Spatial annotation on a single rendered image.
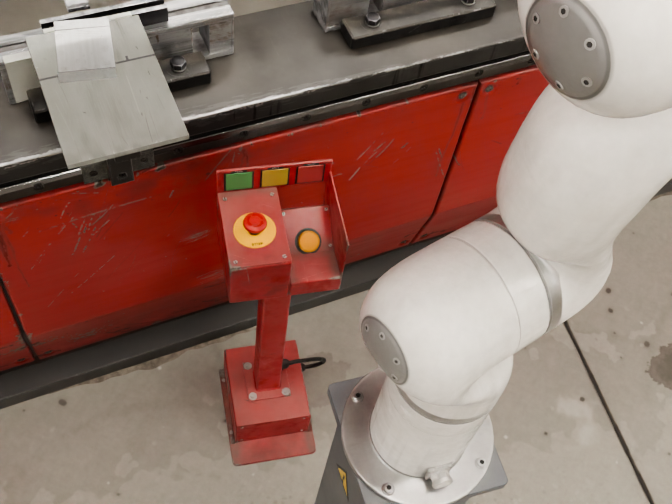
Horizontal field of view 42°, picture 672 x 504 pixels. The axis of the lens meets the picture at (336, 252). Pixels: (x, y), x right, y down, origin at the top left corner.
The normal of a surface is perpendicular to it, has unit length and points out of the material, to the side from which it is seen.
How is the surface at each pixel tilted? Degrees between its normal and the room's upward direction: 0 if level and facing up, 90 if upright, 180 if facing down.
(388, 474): 0
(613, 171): 71
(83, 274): 90
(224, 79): 0
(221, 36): 90
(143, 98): 0
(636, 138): 51
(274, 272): 90
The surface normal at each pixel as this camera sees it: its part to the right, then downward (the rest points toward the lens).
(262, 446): 0.11, -0.53
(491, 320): 0.44, 0.10
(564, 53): -0.79, 0.48
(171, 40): 0.39, 0.80
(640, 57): -0.15, 0.63
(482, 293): 0.27, -0.24
